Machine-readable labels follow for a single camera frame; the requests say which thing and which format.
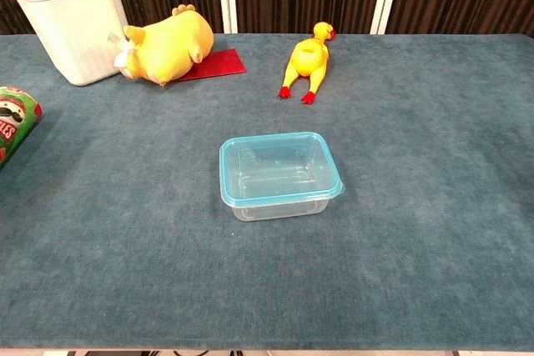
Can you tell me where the blue translucent lid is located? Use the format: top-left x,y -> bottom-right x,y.
219,131 -> 346,208

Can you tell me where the clear plastic container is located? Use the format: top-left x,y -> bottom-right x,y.
224,193 -> 337,223

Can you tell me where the red flat card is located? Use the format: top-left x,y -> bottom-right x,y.
173,48 -> 248,83

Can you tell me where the yellow rubber chicken toy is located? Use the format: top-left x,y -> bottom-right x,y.
278,21 -> 337,106

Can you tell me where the yellow plush pig toy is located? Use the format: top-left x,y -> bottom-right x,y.
113,3 -> 215,88

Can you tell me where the teal table cloth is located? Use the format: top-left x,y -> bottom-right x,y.
0,33 -> 534,352

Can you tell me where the white square bin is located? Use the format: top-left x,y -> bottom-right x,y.
8,0 -> 128,88

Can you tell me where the green Pringles can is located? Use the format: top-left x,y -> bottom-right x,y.
0,85 -> 44,169

